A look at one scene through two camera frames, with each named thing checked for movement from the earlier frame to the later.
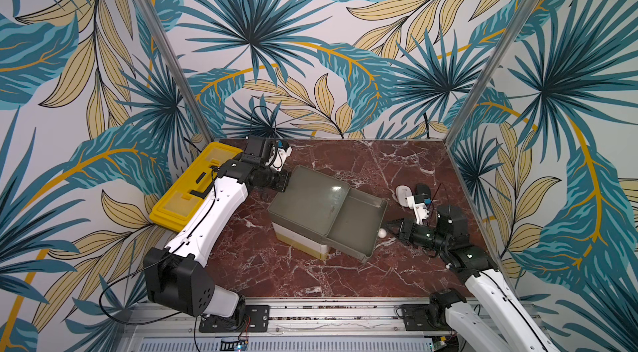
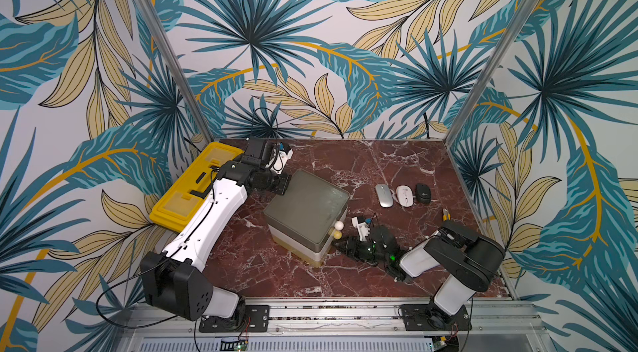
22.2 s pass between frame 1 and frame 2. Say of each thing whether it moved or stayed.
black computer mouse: stayed
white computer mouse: stayed
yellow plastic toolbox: stayed
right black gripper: moved
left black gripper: stayed
